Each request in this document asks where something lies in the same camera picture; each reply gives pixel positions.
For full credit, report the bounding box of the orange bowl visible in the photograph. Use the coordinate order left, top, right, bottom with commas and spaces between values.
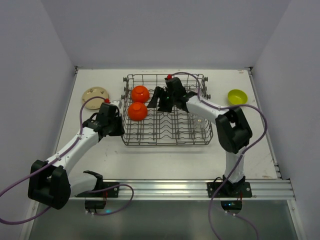
131, 85, 150, 103
127, 102, 148, 121

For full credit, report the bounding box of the small cream plate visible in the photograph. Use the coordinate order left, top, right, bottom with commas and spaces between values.
82, 86, 110, 110

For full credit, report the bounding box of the lime green bowl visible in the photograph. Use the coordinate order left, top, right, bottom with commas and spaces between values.
227, 89, 248, 105

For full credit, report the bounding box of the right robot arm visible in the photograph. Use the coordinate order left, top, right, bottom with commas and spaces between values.
147, 77, 253, 184

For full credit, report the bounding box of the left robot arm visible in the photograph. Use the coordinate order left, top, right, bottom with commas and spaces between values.
27, 100, 125, 210

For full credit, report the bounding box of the nearest clear glass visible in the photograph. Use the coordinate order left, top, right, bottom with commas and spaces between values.
192, 114, 206, 134

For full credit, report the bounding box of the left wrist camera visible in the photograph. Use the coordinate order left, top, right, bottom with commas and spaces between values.
111, 100, 123, 109

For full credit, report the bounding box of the grey wire dish rack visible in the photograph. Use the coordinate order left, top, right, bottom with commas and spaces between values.
121, 73, 214, 147

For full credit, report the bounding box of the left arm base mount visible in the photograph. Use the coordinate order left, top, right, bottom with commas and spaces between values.
75, 181, 119, 213

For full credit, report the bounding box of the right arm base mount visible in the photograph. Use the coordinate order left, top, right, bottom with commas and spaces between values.
215, 176, 253, 214

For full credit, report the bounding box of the aluminium mounting rail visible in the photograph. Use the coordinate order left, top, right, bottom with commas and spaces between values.
67, 177, 296, 201

